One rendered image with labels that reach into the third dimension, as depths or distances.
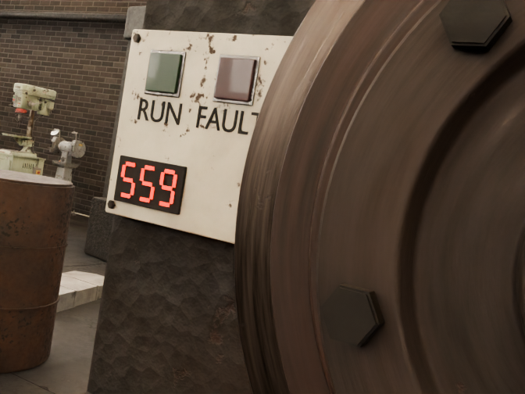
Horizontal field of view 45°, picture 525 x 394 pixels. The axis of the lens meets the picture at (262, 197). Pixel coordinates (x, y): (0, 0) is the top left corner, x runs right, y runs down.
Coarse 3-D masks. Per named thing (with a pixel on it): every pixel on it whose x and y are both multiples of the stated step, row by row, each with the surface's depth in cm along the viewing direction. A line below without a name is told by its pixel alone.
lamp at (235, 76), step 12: (228, 60) 55; (240, 60) 54; (252, 60) 54; (228, 72) 55; (240, 72) 54; (252, 72) 54; (216, 84) 55; (228, 84) 55; (240, 84) 54; (216, 96) 55; (228, 96) 55; (240, 96) 54
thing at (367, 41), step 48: (384, 0) 33; (432, 0) 29; (336, 48) 34; (384, 48) 30; (336, 96) 34; (288, 144) 35; (336, 144) 31; (288, 192) 35; (288, 240) 35; (288, 288) 35; (288, 336) 35; (288, 384) 34
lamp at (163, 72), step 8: (152, 56) 59; (160, 56) 59; (168, 56) 58; (176, 56) 58; (152, 64) 59; (160, 64) 59; (168, 64) 58; (176, 64) 58; (152, 72) 59; (160, 72) 59; (168, 72) 58; (176, 72) 58; (152, 80) 59; (160, 80) 59; (168, 80) 58; (176, 80) 58; (152, 88) 59; (160, 88) 59; (168, 88) 58; (176, 88) 58
